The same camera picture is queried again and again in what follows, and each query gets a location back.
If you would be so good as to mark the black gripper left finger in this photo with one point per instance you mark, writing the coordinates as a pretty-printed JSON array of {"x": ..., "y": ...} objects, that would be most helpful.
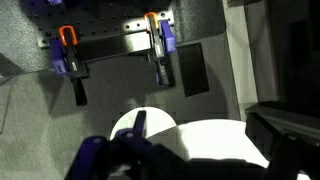
[{"x": 128, "y": 152}]

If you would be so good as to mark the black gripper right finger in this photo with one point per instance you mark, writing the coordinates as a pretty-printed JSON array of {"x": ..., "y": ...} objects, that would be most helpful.
[{"x": 292, "y": 156}]

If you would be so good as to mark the dark cabinet furniture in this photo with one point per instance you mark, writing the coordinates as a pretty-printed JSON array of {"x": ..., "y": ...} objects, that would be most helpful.
[{"x": 284, "y": 42}]

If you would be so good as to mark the white round plate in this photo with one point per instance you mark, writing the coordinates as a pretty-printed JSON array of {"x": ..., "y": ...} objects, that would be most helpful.
[{"x": 218, "y": 148}]

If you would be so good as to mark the blue orange clamp left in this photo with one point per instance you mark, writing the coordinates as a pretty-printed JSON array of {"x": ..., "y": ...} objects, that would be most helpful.
[{"x": 66, "y": 61}]

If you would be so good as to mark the blue orange clamp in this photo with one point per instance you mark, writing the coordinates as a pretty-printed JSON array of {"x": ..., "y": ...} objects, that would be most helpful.
[
  {"x": 163, "y": 43},
  {"x": 66, "y": 61}
]

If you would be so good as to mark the blue orange clamp right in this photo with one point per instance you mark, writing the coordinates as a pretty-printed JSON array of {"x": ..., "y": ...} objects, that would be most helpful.
[{"x": 163, "y": 43}]

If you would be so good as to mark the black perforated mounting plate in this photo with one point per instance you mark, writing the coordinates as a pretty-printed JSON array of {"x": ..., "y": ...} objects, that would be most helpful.
[{"x": 92, "y": 17}]

